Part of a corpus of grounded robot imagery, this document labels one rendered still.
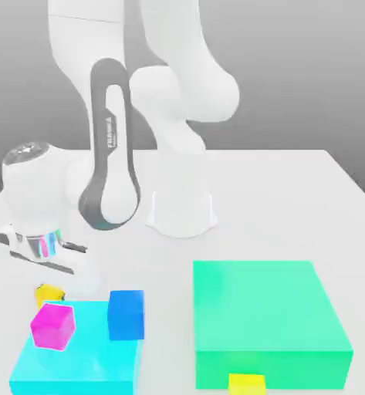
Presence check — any small yellow cube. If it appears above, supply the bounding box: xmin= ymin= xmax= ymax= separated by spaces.
xmin=228 ymin=373 xmax=267 ymax=395
xmin=34 ymin=283 xmax=67 ymax=311

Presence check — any large cyan box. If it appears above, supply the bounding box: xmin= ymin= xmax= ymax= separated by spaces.
xmin=8 ymin=299 xmax=145 ymax=395

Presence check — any large green box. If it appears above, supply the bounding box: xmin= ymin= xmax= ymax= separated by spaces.
xmin=192 ymin=260 xmax=355 ymax=392

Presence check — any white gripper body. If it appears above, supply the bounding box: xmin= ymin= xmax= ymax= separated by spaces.
xmin=8 ymin=248 xmax=103 ymax=299

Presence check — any small blue cube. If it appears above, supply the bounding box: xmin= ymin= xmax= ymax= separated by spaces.
xmin=106 ymin=289 xmax=146 ymax=342

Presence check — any small magenta cube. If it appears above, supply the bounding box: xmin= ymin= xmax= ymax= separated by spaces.
xmin=29 ymin=302 xmax=77 ymax=352

